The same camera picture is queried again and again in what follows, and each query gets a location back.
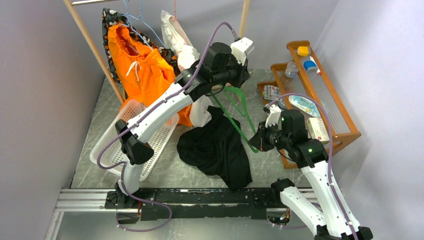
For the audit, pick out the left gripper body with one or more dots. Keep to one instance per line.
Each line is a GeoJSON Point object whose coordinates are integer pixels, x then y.
{"type": "Point", "coordinates": [237, 71]}

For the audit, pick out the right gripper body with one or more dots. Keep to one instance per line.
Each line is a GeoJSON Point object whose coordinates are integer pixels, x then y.
{"type": "Point", "coordinates": [272, 136]}

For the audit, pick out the green plastic hanger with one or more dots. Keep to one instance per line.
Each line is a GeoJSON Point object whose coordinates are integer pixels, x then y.
{"type": "Point", "coordinates": [233, 103]}

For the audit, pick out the black shorts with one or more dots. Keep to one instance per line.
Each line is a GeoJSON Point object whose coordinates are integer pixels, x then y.
{"type": "Point", "coordinates": [216, 149]}

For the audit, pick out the white shorts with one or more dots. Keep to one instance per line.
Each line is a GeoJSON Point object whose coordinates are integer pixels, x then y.
{"type": "Point", "coordinates": [174, 37]}

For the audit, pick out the orange wooden shelf rack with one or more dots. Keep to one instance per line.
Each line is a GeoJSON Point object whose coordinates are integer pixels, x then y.
{"type": "Point", "coordinates": [318, 87]}

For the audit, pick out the pink hanger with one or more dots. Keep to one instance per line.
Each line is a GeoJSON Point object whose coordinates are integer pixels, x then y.
{"type": "Point", "coordinates": [175, 10]}

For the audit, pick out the white plastic basket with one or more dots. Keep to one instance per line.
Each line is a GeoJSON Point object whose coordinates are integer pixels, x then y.
{"type": "Point", "coordinates": [113, 154]}

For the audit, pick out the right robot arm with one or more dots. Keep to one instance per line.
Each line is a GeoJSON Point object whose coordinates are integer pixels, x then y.
{"type": "Point", "coordinates": [333, 220]}

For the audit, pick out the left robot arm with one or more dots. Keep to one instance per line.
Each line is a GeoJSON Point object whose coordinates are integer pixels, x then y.
{"type": "Point", "coordinates": [220, 64]}

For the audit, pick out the orange shorts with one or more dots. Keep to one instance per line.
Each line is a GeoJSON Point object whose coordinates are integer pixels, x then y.
{"type": "Point", "coordinates": [143, 72]}

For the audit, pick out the snack packet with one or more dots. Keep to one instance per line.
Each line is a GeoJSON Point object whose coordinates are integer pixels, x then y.
{"type": "Point", "coordinates": [271, 92]}

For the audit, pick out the white red box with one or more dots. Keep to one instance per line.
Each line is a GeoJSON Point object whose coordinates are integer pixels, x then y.
{"type": "Point", "coordinates": [317, 129]}

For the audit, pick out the small plastic bottle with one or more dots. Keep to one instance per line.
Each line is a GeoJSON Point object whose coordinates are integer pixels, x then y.
{"type": "Point", "coordinates": [291, 70]}

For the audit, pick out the yellow sponge block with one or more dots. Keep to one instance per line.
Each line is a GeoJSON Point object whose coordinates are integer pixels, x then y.
{"type": "Point", "coordinates": [303, 51]}

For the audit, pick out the blue eraser block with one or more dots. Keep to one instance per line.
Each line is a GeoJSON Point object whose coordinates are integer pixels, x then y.
{"type": "Point", "coordinates": [309, 66]}

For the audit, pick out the wooden clothes rack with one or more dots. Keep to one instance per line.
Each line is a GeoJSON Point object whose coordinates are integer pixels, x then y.
{"type": "Point", "coordinates": [71, 6]}

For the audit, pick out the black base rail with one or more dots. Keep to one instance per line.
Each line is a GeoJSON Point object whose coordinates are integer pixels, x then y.
{"type": "Point", "coordinates": [193, 203]}

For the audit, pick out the blue wire hanger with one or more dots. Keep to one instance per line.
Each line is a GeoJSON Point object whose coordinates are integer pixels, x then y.
{"type": "Point", "coordinates": [135, 11]}

